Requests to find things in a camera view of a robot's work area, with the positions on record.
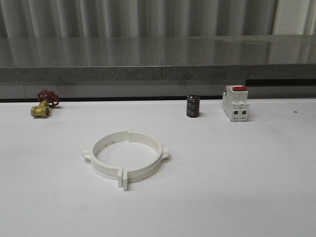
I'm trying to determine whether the white half-ring pipe clamp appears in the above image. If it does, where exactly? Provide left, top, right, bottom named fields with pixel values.
left=82, top=127, right=130, bottom=188

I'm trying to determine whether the black cylindrical capacitor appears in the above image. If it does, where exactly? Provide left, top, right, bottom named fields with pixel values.
left=186, top=95, right=200, bottom=118

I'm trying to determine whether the grey stone counter ledge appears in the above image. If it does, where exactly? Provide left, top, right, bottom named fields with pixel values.
left=0, top=35, right=316, bottom=85

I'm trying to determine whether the white circuit breaker red switch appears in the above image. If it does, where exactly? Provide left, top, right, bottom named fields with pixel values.
left=222, top=85, right=249, bottom=121

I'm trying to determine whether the brass valve with red handle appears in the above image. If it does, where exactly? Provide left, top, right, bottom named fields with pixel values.
left=31, top=89, right=59, bottom=118

